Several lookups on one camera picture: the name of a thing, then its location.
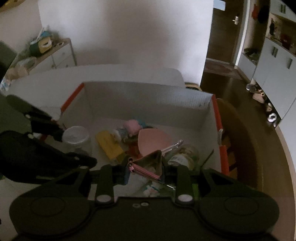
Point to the small glass jar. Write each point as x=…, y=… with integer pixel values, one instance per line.
x=185, y=157

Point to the yellow block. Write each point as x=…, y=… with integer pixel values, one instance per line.
x=109, y=146

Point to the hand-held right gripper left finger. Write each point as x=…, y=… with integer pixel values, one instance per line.
x=126, y=177

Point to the clear jar with pale lid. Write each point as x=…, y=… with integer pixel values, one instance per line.
x=76, y=139

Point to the metal tongs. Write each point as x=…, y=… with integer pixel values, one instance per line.
x=173, y=146

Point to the blue and white packet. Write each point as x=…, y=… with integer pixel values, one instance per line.
x=4, y=83

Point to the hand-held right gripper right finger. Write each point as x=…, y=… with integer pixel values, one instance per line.
x=163, y=175

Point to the pink pig toy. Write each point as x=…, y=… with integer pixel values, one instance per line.
x=132, y=126

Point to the green tissue box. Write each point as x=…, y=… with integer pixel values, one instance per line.
x=39, y=47

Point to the white rabbit astronaut figurine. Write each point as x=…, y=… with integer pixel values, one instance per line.
x=151, y=189

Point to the clear plastic bag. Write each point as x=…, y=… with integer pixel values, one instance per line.
x=25, y=64

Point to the pink triangular pouch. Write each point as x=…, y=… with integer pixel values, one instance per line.
x=148, y=165

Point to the small red toy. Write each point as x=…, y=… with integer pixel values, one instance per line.
x=134, y=149

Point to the pink heart-shaped dish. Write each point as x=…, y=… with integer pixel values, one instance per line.
x=153, y=141

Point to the dark wooden door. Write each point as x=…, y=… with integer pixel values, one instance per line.
x=224, y=37

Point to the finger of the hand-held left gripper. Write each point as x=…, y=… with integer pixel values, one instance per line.
x=86, y=161
x=44, y=126

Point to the white drawer chest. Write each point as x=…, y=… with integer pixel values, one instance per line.
x=60, y=56

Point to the white wooden wall cabinet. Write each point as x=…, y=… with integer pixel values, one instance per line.
x=272, y=69

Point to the green tube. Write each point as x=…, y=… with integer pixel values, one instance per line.
x=195, y=190

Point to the black hat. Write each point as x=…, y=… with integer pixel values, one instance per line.
x=263, y=14

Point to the small blue and white toy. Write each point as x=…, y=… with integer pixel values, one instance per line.
x=120, y=134

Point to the red cardboard box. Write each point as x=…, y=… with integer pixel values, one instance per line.
x=148, y=102

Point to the dark doormat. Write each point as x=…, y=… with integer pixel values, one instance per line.
x=222, y=68

